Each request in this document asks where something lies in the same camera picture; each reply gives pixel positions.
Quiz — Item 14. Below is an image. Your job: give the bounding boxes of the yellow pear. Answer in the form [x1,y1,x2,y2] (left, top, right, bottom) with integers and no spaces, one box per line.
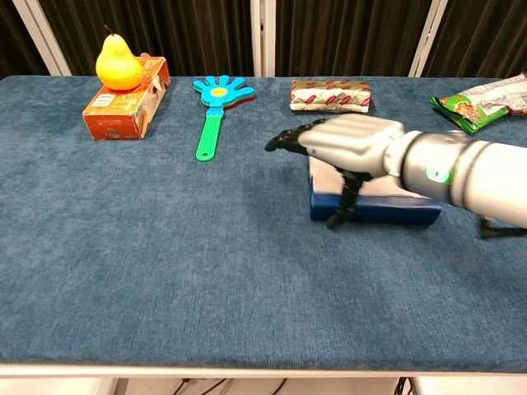
[95,24,146,91]

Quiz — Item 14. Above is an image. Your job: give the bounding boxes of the blue and white box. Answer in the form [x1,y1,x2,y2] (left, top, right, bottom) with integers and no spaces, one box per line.
[308,156,444,226]

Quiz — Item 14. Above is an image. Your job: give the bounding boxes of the dark pleated curtain panel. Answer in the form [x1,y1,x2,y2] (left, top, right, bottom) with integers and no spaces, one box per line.
[0,0,46,79]
[39,0,254,77]
[274,0,429,78]
[423,0,527,79]

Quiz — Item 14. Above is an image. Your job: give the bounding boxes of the blue green hand clapper toy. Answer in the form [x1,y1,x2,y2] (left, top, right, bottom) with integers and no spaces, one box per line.
[192,74,257,162]

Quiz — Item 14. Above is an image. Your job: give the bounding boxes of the grey partition frame post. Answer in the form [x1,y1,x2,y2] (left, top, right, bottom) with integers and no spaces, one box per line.
[407,0,450,78]
[12,0,73,77]
[250,0,277,77]

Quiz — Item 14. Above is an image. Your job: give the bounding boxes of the blue fabric table mat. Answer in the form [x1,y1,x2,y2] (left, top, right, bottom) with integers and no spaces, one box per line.
[0,75,527,374]

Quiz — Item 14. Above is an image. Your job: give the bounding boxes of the orange carton box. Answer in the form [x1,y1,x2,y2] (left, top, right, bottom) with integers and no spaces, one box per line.
[82,53,172,141]

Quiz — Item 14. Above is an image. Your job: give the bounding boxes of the gold foil snack package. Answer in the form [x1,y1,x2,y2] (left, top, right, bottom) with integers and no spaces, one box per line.
[289,79,374,114]

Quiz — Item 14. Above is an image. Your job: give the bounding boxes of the green snack bag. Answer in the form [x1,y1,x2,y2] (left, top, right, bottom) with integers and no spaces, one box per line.
[430,72,527,136]

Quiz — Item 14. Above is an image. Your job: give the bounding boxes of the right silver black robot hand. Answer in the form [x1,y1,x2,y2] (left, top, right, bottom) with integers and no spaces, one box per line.
[264,114,407,230]

